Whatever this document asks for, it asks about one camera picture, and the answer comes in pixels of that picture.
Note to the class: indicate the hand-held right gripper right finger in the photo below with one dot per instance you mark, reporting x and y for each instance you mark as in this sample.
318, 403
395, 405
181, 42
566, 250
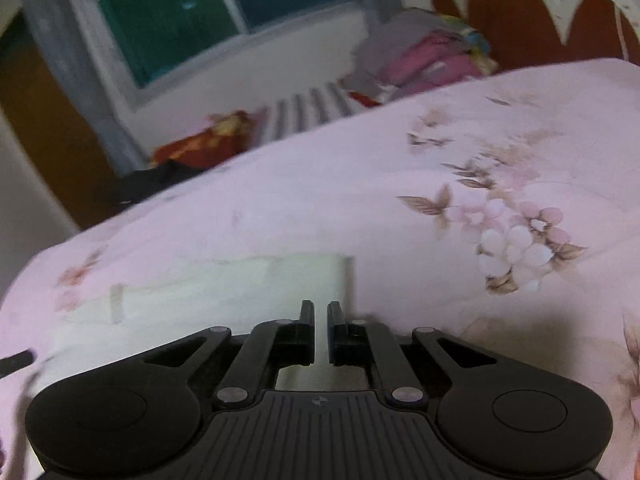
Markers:
331, 332

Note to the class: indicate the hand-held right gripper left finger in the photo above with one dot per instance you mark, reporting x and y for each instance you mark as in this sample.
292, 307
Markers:
310, 332

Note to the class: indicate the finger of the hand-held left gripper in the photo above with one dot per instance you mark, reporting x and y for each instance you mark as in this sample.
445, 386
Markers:
15, 363

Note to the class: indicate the white knit sweater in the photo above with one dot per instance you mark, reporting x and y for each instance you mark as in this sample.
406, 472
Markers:
225, 290

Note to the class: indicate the bed with pink floral sheet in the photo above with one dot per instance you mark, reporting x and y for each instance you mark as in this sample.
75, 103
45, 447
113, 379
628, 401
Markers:
350, 185

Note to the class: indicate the red patterned cloth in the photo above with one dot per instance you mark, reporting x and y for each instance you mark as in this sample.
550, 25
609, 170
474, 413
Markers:
205, 145

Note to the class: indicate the black cloth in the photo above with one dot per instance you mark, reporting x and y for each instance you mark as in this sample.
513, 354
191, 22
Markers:
150, 180

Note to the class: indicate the brown wooden door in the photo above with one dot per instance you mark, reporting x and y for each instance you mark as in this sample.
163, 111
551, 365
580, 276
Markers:
45, 125

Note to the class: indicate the pink garment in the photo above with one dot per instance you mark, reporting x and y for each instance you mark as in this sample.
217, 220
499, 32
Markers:
435, 60

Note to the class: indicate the grey garment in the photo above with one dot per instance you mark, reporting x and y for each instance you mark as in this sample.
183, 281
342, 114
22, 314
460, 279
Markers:
395, 35

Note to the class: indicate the multicoloured patterned cloth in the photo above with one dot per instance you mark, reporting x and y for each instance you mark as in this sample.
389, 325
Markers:
480, 45

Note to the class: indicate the red and white headboard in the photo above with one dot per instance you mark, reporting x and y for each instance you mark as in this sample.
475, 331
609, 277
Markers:
515, 15

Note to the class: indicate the window with white frame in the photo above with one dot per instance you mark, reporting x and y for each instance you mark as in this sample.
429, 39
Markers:
175, 20

